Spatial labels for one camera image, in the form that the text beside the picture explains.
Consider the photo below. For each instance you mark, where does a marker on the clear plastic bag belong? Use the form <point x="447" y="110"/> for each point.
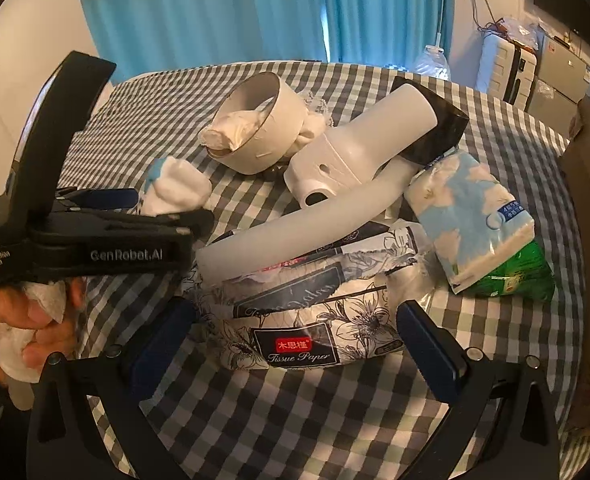
<point x="522" y="30"/>

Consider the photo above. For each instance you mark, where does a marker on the white hair dryer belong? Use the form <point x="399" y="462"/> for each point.
<point x="355" y="145"/>

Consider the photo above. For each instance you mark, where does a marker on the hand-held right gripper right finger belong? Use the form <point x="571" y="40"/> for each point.
<point x="430" y="355"/>

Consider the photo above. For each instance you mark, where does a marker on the blue white tissue pack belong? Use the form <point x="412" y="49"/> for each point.
<point x="465" y="215"/>

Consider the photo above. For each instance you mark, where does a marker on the blue curtain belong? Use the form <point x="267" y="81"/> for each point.
<point x="385" y="10"/>
<point x="185" y="15"/>

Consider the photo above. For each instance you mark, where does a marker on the white plush toy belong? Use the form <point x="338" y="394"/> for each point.
<point x="180" y="187"/>

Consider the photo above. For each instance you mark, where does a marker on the white tape roll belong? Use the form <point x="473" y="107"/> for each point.
<point x="280" y="125"/>

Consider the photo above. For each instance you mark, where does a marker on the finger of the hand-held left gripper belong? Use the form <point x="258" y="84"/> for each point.
<point x="185" y="221"/>
<point x="106" y="199"/>

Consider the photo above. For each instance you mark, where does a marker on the clear water jug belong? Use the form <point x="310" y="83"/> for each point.
<point x="432" y="62"/>

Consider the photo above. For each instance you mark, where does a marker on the green packet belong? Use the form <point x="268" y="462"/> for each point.
<point x="520" y="275"/>

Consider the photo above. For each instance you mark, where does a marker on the person's left hand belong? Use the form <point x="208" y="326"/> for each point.
<point x="5" y="305"/>

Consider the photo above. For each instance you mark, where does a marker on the white suitcase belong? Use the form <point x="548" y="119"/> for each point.
<point x="500" y="70"/>

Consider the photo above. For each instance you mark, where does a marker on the grey fridge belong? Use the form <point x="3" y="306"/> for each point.
<point x="560" y="75"/>

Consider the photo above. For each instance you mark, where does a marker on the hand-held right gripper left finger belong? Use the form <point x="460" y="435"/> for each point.
<point x="161" y="347"/>

